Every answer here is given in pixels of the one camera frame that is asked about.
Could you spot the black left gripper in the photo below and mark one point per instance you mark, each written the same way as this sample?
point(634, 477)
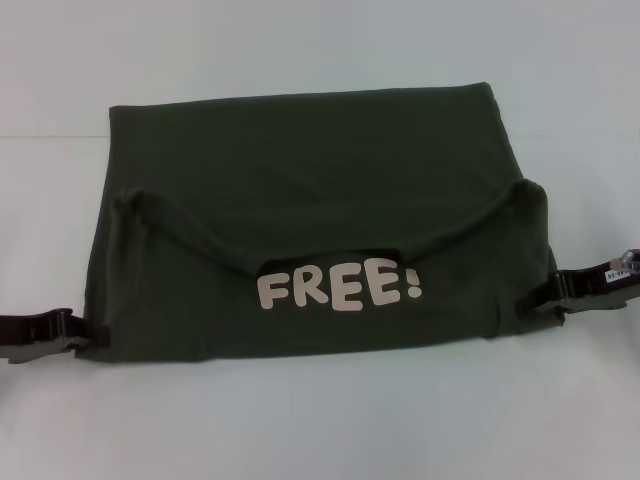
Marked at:
point(30, 332)

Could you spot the dark green shirt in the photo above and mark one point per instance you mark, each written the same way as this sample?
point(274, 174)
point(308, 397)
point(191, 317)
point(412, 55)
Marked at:
point(310, 225)

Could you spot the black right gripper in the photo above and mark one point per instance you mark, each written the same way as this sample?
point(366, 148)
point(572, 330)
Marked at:
point(597, 295)

